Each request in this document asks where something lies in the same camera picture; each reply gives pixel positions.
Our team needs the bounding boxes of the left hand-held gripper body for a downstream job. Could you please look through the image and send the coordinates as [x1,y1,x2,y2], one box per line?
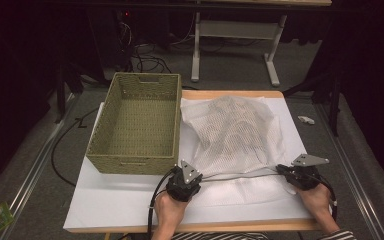
[165,159,204,203]

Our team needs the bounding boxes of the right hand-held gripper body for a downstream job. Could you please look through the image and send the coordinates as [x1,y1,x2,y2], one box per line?
[286,153,331,192]

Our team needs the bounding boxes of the white mesh laundry bag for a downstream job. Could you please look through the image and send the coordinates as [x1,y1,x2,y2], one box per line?
[179,95,300,209]

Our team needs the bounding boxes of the person's left hand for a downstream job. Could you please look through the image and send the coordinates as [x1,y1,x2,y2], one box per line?
[153,191,190,233]

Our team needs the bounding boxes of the person's right hand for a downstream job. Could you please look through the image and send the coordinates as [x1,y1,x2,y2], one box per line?
[295,181,334,222]

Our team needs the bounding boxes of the white paper scrap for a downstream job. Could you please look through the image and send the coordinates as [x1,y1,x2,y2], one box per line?
[297,115,316,126]

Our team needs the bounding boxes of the person's striped shirt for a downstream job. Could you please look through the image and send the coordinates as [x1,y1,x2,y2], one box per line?
[171,231,272,240]

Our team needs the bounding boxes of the green woven basket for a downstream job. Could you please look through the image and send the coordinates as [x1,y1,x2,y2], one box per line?
[85,72,183,176]

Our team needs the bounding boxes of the black metal stand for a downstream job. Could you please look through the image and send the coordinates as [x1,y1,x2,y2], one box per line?
[54,59,85,125]
[281,72,343,137]

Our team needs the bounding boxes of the white metal desk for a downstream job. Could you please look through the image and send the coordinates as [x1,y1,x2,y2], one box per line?
[190,0,333,88]

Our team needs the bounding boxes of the black computer tower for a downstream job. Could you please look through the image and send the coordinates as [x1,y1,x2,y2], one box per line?
[88,9,134,73]

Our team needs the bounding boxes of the metal floor rail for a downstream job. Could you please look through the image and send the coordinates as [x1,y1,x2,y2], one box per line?
[314,103,383,240]
[0,93,78,240]

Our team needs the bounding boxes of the black floor cable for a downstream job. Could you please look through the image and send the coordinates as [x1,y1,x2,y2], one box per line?
[50,106,101,187]

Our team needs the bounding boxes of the bundle of black cables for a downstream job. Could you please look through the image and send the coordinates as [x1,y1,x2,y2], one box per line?
[130,42,173,75]

